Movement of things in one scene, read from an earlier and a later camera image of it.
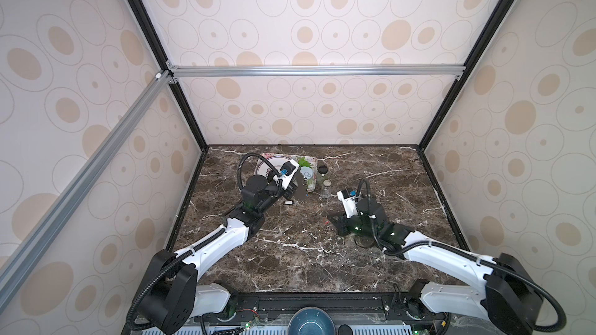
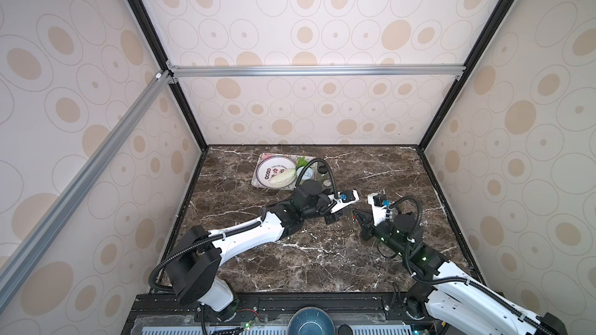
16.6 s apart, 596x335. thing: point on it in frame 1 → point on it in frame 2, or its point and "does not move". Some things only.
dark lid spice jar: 323,174 does not move
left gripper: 289,191 → 333,217
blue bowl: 311,321 does not move
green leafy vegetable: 302,163 does not move
